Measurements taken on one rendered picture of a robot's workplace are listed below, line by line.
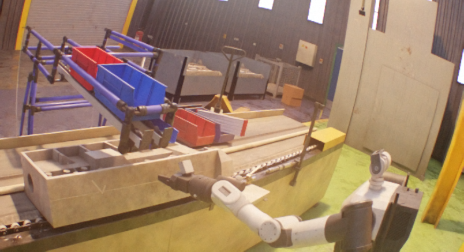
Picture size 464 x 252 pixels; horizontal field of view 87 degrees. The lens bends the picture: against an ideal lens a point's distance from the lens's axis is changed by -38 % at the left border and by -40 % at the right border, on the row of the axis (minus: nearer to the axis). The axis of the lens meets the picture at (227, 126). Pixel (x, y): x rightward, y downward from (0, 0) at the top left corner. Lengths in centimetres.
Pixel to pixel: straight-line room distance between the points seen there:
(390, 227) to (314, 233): 27
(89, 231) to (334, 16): 1055
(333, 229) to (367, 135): 621
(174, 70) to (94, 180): 548
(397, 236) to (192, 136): 178
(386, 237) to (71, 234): 112
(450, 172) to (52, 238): 455
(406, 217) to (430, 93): 595
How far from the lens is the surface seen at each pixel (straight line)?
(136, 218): 149
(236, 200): 114
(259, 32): 1232
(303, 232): 98
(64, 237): 129
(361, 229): 89
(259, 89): 866
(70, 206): 123
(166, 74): 676
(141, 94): 138
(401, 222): 104
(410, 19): 837
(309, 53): 1111
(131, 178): 139
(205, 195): 122
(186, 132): 248
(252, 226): 111
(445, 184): 478
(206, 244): 209
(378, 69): 706
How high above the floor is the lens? 157
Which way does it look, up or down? 15 degrees down
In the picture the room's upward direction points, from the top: 14 degrees clockwise
